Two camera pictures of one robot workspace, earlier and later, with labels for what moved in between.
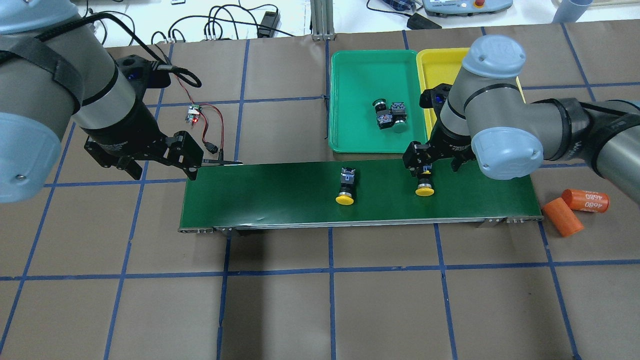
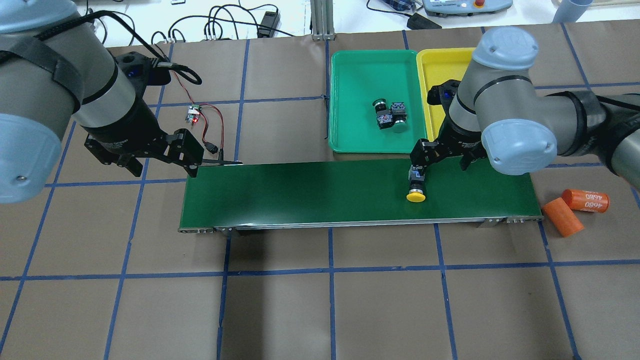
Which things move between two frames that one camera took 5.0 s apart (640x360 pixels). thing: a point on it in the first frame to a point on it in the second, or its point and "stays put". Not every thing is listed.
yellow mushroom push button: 347,186 to 416,176
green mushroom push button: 400,118 stays put
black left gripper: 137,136 stays put
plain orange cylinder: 562,216 stays put
